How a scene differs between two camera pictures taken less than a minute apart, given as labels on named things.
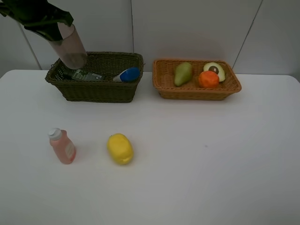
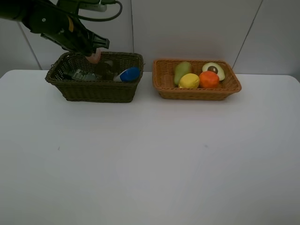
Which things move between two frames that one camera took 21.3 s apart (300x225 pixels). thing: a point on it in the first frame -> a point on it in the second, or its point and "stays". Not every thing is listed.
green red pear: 183,72 stays
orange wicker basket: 163,80 stays
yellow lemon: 120,148 -> 189,80
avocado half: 215,67 stays
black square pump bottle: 82,75 stays
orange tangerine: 208,79 stays
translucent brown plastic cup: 69,50 -> 106,71
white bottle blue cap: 131,74 stays
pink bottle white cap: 63,147 -> 95,58
